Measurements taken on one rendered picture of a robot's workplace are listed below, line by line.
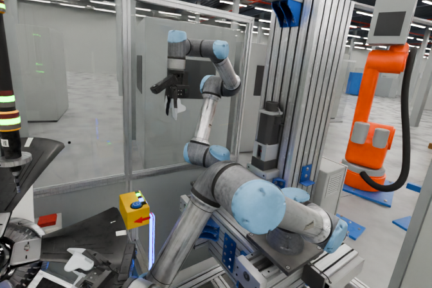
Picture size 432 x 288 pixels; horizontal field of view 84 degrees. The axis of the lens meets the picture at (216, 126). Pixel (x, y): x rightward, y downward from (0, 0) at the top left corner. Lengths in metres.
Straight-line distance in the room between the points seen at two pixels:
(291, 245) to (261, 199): 0.53
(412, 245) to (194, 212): 1.51
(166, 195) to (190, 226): 1.12
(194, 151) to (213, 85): 0.39
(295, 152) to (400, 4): 3.33
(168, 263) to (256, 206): 0.31
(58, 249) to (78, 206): 0.81
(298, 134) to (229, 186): 0.61
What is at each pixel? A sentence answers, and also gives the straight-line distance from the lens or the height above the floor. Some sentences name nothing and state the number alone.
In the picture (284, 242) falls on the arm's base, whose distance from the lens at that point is 1.05.
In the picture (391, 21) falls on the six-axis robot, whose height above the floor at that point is 2.43.
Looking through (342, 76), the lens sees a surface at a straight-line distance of 8.32.
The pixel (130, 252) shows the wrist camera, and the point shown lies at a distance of 0.77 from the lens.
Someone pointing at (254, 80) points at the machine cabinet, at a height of 1.45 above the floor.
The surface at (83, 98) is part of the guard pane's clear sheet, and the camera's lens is 1.46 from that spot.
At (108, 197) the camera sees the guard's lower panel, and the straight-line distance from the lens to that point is 1.67.
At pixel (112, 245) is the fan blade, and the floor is 1.16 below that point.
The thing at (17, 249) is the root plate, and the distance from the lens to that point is 0.91.
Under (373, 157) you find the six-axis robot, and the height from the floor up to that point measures 0.56.
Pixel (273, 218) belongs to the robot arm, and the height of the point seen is 1.40.
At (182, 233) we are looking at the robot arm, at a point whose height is 1.28.
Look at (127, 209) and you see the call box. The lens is 1.17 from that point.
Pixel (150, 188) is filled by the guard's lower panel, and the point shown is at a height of 0.87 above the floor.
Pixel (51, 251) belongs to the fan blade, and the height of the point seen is 1.19.
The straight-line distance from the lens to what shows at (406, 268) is 2.06.
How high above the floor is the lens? 1.73
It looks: 15 degrees down
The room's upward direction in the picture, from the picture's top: 5 degrees clockwise
